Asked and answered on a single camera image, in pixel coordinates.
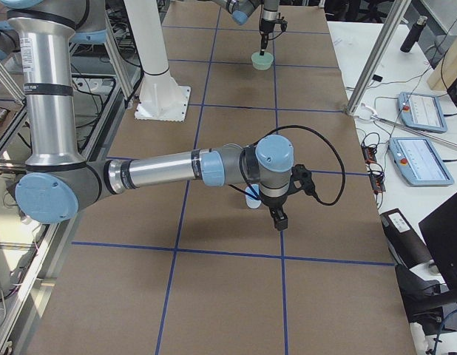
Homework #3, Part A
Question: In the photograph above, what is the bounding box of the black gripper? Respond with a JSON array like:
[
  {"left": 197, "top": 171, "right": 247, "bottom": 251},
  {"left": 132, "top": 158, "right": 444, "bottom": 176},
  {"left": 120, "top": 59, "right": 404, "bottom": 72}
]
[
  {"left": 260, "top": 194, "right": 288, "bottom": 231},
  {"left": 259, "top": 10, "right": 288, "bottom": 55}
]

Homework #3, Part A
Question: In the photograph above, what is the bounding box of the mint green bowl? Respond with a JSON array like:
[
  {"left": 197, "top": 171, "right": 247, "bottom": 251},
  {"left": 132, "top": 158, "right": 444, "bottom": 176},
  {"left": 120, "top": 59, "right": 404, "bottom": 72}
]
[{"left": 251, "top": 52, "right": 274, "bottom": 71}]

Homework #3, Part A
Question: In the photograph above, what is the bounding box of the light blue plastic cup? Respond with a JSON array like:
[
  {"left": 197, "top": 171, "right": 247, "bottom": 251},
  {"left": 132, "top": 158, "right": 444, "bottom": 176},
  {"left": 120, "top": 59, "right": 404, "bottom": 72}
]
[{"left": 245, "top": 184, "right": 262, "bottom": 209}]

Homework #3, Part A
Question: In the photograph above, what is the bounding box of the black water bottle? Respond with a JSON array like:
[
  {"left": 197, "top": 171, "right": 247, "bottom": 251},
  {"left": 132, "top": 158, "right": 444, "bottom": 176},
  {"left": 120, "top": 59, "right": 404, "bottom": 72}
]
[{"left": 400, "top": 16, "right": 428, "bottom": 53}]

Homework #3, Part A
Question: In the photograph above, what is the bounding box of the small red circuit board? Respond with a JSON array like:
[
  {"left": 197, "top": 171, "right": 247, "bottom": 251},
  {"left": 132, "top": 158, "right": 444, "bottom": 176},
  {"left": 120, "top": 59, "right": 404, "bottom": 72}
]
[{"left": 361, "top": 146, "right": 377, "bottom": 165}]

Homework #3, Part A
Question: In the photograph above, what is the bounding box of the black box white label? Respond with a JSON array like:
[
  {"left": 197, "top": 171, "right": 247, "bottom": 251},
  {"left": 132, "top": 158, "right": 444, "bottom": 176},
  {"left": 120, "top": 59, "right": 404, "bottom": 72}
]
[{"left": 380, "top": 209, "right": 433, "bottom": 268}]

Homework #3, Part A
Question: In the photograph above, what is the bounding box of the near blue teach pendant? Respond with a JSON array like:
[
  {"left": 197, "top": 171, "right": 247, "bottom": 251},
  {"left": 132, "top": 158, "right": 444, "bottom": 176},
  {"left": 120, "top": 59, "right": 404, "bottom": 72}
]
[{"left": 388, "top": 137, "right": 454, "bottom": 187}]

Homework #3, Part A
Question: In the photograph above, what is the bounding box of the blue teach pendant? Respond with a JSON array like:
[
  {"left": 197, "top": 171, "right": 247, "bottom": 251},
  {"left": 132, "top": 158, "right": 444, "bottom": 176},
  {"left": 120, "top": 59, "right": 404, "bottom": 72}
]
[
  {"left": 388, "top": 137, "right": 454, "bottom": 187},
  {"left": 397, "top": 92, "right": 447, "bottom": 133}
]

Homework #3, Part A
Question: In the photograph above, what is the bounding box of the black monitor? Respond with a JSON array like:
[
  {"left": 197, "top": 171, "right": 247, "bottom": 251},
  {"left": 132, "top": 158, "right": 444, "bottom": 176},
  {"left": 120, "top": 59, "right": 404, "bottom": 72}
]
[{"left": 418, "top": 190, "right": 457, "bottom": 293}]

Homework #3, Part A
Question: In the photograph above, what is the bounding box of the far blue teach pendant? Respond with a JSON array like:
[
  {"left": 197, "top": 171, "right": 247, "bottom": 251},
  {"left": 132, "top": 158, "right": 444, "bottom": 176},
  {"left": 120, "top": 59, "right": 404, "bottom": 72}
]
[{"left": 397, "top": 92, "right": 447, "bottom": 133}]

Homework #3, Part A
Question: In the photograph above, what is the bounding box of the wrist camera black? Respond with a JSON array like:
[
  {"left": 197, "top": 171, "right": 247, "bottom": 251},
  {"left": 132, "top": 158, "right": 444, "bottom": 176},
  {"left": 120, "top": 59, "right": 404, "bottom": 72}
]
[{"left": 287, "top": 164, "right": 319, "bottom": 200}]

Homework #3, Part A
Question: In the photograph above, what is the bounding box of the aluminium frame post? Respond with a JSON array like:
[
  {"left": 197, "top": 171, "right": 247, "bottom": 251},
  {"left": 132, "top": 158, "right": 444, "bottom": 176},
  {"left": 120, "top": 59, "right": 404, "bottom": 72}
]
[{"left": 345, "top": 0, "right": 411, "bottom": 116}]

